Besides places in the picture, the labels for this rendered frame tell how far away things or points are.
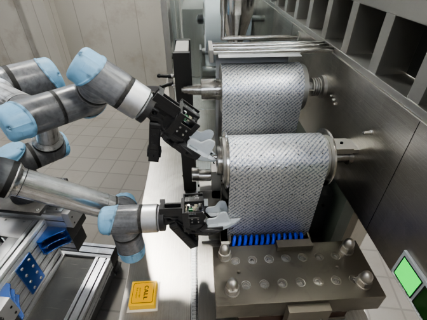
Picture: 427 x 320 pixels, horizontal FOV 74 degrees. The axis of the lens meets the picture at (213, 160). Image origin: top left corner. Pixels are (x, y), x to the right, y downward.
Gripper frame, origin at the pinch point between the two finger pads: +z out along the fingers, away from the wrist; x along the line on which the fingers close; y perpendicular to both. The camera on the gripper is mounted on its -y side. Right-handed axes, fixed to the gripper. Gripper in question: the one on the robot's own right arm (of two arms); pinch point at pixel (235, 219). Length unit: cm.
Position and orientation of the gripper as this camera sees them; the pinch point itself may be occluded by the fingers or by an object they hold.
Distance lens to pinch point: 78.9
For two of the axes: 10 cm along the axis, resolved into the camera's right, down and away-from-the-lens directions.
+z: 10.0, -0.4, 0.4
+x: -0.6, -6.0, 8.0
